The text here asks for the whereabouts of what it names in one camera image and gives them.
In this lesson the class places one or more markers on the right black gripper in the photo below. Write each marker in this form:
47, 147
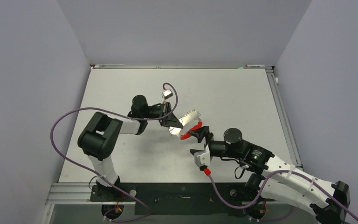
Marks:
201, 132

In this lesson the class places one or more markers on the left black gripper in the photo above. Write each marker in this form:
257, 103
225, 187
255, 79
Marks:
170, 120

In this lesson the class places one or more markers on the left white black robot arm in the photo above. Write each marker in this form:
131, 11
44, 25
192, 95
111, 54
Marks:
100, 135

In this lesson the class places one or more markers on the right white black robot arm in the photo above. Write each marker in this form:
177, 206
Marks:
272, 177

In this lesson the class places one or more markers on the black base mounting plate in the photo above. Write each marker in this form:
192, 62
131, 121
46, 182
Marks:
170, 199

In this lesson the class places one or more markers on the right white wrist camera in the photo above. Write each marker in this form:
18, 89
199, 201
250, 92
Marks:
203, 161

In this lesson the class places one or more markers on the right aluminium rail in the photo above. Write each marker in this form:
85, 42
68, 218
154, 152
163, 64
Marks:
283, 116

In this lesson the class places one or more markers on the aluminium rail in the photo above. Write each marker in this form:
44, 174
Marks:
122, 66
82, 193
283, 116

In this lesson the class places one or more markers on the back aluminium rail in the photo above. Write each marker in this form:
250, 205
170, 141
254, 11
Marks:
122, 66

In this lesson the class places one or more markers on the front aluminium rail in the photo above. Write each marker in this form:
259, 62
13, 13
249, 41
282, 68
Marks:
82, 193

